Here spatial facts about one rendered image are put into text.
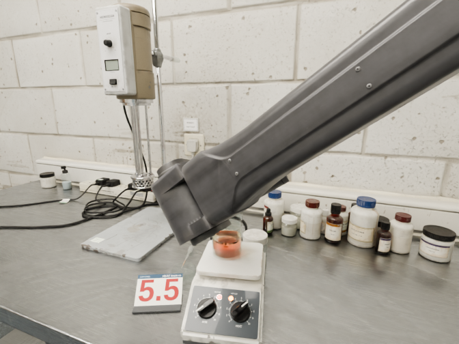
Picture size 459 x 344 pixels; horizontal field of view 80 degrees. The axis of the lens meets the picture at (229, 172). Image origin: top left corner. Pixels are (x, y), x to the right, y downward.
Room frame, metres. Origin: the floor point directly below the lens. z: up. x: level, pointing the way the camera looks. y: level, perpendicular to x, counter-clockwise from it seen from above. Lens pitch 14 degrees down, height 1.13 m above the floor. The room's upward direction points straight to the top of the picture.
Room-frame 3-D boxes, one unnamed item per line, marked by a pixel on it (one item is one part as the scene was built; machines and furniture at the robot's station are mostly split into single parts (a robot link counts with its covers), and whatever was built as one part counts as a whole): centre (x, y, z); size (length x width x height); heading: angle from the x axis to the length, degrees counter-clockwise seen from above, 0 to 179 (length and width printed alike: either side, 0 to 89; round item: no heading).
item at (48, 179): (1.23, 0.85, 0.78); 0.06 x 0.06 x 0.06
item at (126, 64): (0.77, 0.27, 1.25); 0.15 x 0.11 x 0.24; 158
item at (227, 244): (0.49, 0.01, 0.88); 0.07 x 0.06 x 0.08; 143
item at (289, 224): (0.75, -0.18, 0.78); 0.05 x 0.05 x 0.05
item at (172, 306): (0.46, 0.14, 0.77); 0.09 x 0.06 x 0.04; 94
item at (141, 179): (0.78, 0.26, 1.02); 0.07 x 0.07 x 0.25
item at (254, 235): (0.59, -0.06, 0.79); 0.06 x 0.06 x 0.08
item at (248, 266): (0.48, -0.01, 0.83); 0.12 x 0.12 x 0.01; 81
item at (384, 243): (0.65, -0.40, 0.79); 0.03 x 0.03 x 0.08
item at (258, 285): (0.46, 0.00, 0.79); 0.22 x 0.13 x 0.08; 171
